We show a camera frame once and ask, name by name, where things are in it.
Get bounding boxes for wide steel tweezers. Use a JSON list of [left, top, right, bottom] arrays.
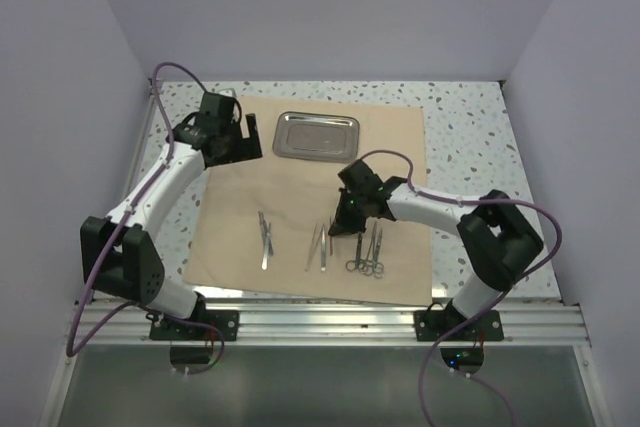
[[320, 224, 327, 273]]

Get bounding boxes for curved steel scissors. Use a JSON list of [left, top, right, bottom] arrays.
[[345, 233, 366, 273]]

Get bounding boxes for steel forceps clamp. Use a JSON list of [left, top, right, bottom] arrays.
[[358, 222, 377, 276]]

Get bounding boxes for steel surgical instrument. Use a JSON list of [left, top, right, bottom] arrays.
[[305, 224, 321, 271]]

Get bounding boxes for steel surgical scissors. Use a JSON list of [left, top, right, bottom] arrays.
[[371, 230, 384, 279]]

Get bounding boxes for beige cloth wrap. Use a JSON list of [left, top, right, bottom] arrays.
[[183, 96, 432, 306]]

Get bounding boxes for steel scalpel handle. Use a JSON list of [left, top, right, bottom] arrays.
[[261, 222, 272, 271], [258, 211, 274, 257]]

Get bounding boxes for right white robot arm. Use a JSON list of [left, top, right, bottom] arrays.
[[329, 159, 543, 340]]

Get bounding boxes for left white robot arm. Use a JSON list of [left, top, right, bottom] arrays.
[[80, 90, 262, 340]]

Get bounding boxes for steel instrument tray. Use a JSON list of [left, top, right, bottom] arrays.
[[272, 111, 360, 163]]

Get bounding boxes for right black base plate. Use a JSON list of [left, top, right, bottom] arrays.
[[413, 302, 505, 342]]

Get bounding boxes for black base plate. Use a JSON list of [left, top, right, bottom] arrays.
[[413, 302, 505, 342], [146, 309, 240, 342]]

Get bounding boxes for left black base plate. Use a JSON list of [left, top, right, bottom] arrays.
[[146, 309, 240, 342]]

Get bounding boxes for aluminium rail frame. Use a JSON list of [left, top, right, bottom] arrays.
[[37, 77, 601, 427]]

